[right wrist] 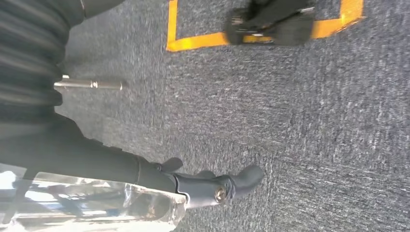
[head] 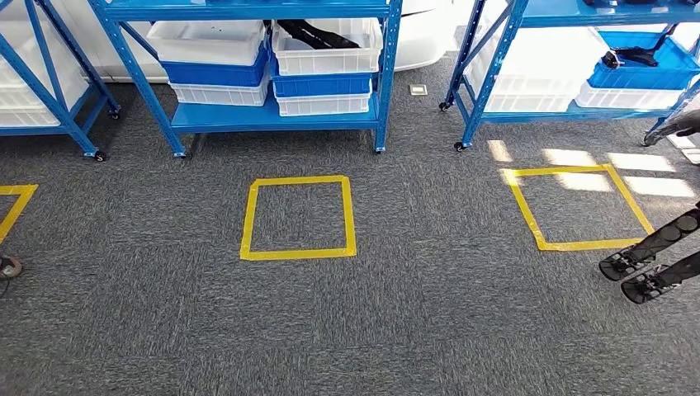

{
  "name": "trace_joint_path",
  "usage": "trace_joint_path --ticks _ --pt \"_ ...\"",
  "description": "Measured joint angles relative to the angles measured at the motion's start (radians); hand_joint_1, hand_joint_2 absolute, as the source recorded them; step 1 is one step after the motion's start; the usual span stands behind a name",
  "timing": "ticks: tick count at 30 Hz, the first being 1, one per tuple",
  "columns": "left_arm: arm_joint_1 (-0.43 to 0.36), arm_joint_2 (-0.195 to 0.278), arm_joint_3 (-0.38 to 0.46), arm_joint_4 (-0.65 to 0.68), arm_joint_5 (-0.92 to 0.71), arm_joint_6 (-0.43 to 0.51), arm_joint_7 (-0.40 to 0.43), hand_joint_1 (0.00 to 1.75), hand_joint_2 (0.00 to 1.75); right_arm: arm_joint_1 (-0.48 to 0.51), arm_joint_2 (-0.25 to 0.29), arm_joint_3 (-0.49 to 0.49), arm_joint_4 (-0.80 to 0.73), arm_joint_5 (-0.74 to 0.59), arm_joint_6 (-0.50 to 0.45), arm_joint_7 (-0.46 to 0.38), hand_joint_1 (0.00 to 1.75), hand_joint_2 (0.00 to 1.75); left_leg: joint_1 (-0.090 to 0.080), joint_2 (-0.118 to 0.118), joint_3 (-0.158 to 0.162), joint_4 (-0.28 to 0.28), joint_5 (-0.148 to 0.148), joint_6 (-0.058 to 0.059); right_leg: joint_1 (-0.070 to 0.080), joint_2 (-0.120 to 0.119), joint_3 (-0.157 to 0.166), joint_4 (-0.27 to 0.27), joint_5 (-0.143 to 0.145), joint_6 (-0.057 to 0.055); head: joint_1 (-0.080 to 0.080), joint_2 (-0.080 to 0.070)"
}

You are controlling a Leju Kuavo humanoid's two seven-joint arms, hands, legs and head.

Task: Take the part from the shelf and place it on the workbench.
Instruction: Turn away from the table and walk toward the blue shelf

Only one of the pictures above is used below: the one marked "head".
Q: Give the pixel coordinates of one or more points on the black plastic part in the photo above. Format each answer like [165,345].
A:
[314,35]
[634,54]

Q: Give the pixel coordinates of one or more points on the yellow floor tape square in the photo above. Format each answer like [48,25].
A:
[590,244]
[16,190]
[298,254]

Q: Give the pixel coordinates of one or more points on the blue metal shelf rack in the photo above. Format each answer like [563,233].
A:
[547,116]
[27,131]
[262,117]

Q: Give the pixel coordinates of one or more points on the grey wrapped robot hand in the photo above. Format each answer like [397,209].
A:
[675,127]

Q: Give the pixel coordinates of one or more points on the silver floor outlet plate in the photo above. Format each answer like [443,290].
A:
[419,89]

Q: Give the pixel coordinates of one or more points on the white plastic crate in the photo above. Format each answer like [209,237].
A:
[16,93]
[547,54]
[218,94]
[208,43]
[629,98]
[530,95]
[322,104]
[328,61]
[27,117]

